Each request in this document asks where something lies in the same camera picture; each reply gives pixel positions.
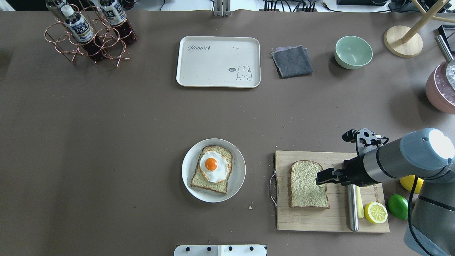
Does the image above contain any green lime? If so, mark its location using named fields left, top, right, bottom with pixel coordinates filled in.
left=387, top=193, right=408, bottom=220

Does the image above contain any pink bowl with ice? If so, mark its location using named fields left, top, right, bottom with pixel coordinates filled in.
left=425, top=62, right=455, bottom=114

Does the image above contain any half lemon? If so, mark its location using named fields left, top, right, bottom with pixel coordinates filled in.
left=364, top=202, right=388, bottom=224

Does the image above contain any steel ice scoop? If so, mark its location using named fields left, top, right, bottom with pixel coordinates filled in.
left=435, top=35, right=455, bottom=89

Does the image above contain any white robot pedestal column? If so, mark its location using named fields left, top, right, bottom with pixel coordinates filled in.
left=174, top=244, right=268, bottom=256

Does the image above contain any cream rabbit tray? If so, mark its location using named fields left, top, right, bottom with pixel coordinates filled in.
left=176, top=36, right=261, bottom=89

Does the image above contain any toast slice on plate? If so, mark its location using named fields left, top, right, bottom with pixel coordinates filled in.
left=191, top=145, right=233, bottom=194

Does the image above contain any grey folded cloth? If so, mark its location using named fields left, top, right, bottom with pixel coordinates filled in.
left=271, top=45, right=314, bottom=78

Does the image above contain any steel handled knife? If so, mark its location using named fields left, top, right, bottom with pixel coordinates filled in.
left=347, top=184, right=359, bottom=232

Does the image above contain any tea bottle back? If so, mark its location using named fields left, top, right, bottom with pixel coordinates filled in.
left=45, top=0, right=68, bottom=22

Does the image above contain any copper wire bottle rack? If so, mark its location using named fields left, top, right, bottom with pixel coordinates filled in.
left=44, top=0, right=137, bottom=66

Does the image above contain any aluminium frame post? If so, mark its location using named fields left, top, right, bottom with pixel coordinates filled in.
left=213, top=0, right=231, bottom=17

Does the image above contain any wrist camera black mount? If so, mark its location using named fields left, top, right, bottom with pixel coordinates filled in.
left=342, top=128, right=389, bottom=156

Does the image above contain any whole yellow lemon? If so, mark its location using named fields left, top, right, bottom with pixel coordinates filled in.
left=399, top=175, right=424, bottom=194

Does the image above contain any white round plate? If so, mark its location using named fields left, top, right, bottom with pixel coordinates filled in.
left=182, top=138, right=246, bottom=203

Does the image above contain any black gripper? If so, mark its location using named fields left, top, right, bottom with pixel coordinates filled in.
left=316, top=156, right=370, bottom=187

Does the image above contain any wooden cutting board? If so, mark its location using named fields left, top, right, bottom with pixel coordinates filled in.
left=274, top=150, right=390, bottom=234

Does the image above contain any green ceramic bowl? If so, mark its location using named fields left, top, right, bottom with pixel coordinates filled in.
left=334, top=36, right=373, bottom=70

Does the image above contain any wooden mug tree stand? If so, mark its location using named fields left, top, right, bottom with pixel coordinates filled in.
left=383, top=0, right=455, bottom=58

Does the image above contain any fried egg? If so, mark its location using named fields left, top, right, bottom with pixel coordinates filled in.
left=199, top=150, right=230, bottom=183

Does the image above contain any bread slice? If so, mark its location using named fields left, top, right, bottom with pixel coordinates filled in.
left=289, top=160, right=330, bottom=209

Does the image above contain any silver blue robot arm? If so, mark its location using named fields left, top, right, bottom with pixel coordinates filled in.
left=316, top=128, right=455, bottom=256

